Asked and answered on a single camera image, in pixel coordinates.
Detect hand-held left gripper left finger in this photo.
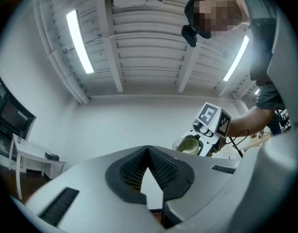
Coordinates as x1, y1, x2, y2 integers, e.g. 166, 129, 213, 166
25, 145, 162, 233

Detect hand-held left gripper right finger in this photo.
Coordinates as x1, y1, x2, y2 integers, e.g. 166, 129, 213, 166
148, 146, 239, 229

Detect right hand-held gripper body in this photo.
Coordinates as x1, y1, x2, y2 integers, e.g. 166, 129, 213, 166
192, 102, 232, 152

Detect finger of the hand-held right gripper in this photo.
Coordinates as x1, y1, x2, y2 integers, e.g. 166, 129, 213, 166
180, 129, 200, 138
199, 139, 214, 157

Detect textured clear glass cup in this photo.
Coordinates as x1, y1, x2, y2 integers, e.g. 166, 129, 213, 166
172, 137, 200, 155

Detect person's right forearm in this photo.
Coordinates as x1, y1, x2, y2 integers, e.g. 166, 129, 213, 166
226, 104, 276, 138

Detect wooden table white legs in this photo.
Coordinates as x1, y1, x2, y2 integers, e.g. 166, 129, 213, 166
240, 136, 273, 152

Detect small black box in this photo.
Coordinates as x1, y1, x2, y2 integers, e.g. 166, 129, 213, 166
44, 151, 60, 161

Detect person's grey shirt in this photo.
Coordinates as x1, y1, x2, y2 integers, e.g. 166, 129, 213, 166
249, 17, 285, 111

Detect white desk with drawer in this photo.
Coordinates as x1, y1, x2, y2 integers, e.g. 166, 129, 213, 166
8, 133, 68, 200

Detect person's head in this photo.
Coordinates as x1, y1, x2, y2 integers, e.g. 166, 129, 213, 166
184, 0, 250, 40

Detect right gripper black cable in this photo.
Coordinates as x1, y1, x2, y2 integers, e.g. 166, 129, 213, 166
224, 129, 250, 159

